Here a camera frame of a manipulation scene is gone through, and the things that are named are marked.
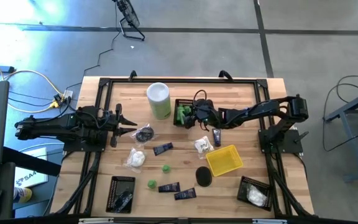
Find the yellow and blue can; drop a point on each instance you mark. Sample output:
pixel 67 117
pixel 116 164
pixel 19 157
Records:
pixel 22 194

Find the white printed box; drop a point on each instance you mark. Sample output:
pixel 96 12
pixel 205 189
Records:
pixel 31 175

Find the black oval hairbrush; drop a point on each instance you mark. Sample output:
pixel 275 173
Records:
pixel 203 176

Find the yellow plastic basket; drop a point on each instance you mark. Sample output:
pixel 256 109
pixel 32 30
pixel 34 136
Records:
pixel 224 160

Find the black floor fan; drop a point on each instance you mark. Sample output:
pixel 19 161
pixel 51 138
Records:
pixel 129 17

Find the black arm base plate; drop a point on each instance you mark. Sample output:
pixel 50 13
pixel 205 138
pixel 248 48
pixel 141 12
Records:
pixel 287 146
pixel 73 147

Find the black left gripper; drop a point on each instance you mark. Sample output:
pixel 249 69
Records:
pixel 109 124

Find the black plastic mesh basket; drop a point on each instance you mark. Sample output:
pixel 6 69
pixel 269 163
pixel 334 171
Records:
pixel 112 194
pixel 176 102
pixel 244 193

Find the green disinfecting wipes canister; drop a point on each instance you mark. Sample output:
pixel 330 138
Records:
pixel 159 100

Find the printed clear bag white cotton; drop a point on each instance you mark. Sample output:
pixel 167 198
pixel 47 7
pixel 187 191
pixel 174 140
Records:
pixel 203 144

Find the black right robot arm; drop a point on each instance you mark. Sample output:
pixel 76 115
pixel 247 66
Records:
pixel 253 110

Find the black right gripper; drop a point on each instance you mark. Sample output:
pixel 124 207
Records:
pixel 205 112

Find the navy blue toiletry tube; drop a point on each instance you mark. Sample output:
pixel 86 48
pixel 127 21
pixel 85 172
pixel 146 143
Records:
pixel 169 187
pixel 216 138
pixel 185 194
pixel 163 148

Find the clear bag of white cotton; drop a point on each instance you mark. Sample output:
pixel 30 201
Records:
pixel 256 196

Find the blue grey metal stand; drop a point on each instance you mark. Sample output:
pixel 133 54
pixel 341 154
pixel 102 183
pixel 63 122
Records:
pixel 351 146

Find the clear bag of cotton swabs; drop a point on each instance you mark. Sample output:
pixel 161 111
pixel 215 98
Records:
pixel 135 158

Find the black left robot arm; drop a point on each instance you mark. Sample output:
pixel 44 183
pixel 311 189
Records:
pixel 48 127

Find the black desk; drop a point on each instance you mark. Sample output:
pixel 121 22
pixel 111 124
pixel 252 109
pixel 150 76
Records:
pixel 30 161

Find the white power adapter box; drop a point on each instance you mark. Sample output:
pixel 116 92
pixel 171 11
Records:
pixel 68 93

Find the white bracket strip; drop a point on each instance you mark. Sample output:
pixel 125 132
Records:
pixel 270 221
pixel 96 220

